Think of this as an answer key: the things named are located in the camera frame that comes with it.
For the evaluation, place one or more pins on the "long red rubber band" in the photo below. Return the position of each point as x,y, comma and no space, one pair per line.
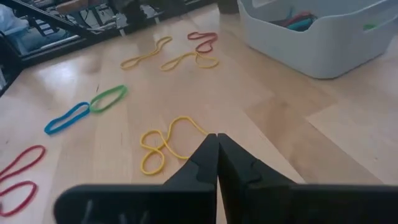
298,16

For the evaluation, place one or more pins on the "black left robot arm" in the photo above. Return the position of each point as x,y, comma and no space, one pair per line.
133,12

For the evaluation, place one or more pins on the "white plastic bin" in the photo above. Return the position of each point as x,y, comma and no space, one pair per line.
326,53

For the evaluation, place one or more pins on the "yellow rubber band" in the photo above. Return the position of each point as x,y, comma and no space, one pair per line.
122,65
163,68
152,172

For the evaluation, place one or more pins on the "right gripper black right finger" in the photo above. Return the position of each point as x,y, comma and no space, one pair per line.
311,205

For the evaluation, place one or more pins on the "green rubber band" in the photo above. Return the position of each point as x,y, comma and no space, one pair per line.
369,26
92,105

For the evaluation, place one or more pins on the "blue rubber band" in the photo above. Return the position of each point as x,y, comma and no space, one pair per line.
301,25
46,130

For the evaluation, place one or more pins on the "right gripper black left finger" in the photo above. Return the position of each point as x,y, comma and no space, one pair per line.
140,205

